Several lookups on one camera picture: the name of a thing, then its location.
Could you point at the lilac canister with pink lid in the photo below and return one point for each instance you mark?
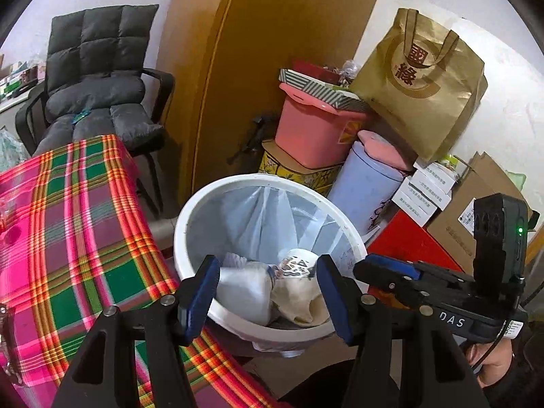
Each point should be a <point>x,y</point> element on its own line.
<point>365,187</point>

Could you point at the small white carton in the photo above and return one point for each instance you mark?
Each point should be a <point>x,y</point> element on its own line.
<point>414,210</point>
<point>437,170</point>
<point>427,191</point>

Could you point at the pink storage box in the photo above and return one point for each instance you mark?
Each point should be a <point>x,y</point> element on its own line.
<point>310,136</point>

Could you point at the dark grey quilted cushion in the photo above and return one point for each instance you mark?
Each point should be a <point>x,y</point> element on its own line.
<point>93,89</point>

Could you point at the teal small wrapper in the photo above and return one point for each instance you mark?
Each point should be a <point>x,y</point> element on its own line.
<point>80,117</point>

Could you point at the patterned paper cup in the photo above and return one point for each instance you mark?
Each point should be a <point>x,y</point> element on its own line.
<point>297,263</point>

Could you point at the white dresser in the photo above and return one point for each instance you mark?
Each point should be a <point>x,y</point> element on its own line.
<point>12,97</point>

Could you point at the striped gift box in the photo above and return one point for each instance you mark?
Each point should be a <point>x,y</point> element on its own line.
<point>323,91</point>

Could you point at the green plastic bag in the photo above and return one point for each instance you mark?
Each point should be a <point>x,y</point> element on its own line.
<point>10,148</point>

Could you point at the gold paper shopping bag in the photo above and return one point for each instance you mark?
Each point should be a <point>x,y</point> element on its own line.
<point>420,85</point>

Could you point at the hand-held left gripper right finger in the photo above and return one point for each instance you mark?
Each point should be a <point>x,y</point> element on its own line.
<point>333,301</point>

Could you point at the white tissue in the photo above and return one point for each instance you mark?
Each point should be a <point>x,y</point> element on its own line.
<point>246,293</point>

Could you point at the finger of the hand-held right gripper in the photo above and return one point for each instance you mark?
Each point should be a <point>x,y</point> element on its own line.
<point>378,278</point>
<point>391,263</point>

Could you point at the brown cardboard box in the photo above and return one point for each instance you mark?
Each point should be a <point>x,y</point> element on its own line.
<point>463,204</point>

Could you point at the translucent white bin liner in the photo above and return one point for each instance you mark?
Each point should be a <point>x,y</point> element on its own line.
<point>255,212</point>

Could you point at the person's right hand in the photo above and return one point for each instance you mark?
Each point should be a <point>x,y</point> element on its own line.
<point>488,357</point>

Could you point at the dark red box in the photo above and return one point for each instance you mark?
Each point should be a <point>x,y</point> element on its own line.
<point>314,72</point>

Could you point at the yellow patterned box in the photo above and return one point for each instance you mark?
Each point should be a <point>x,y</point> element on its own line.
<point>297,174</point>

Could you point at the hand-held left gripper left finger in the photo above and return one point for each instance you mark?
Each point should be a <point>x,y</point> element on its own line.
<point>202,295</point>

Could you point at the red cardboard box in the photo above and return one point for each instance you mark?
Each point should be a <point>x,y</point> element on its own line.
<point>408,242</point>

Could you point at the white paper cup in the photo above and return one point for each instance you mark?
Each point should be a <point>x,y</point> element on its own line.
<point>297,301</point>

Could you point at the white round trash bin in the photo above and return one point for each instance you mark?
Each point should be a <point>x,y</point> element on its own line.
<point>182,246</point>

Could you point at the black office chair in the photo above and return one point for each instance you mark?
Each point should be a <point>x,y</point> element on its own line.
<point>157,80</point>

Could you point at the plaid tablecloth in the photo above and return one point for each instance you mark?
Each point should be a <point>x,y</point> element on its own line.
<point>85,221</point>

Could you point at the person's right forearm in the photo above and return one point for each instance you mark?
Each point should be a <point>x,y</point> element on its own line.
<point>518,382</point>

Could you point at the wooden door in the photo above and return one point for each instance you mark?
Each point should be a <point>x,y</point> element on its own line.
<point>255,72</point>

